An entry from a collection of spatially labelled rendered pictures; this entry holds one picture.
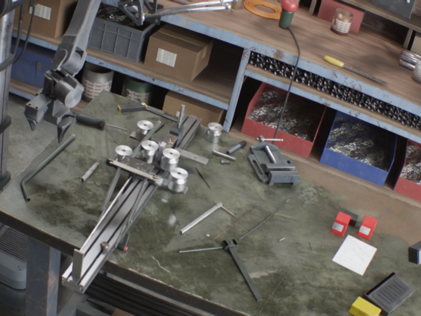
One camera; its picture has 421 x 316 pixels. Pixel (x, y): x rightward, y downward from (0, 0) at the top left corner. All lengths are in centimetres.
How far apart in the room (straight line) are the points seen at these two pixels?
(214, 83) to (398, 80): 94
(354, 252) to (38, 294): 96
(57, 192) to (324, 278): 78
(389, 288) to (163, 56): 199
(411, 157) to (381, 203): 148
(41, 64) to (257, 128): 123
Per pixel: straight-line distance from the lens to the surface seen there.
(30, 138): 376
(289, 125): 362
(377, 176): 353
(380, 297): 195
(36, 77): 395
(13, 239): 275
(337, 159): 352
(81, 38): 193
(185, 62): 352
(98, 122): 229
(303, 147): 352
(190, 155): 218
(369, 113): 333
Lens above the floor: 213
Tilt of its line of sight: 33 degrees down
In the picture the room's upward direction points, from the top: 14 degrees clockwise
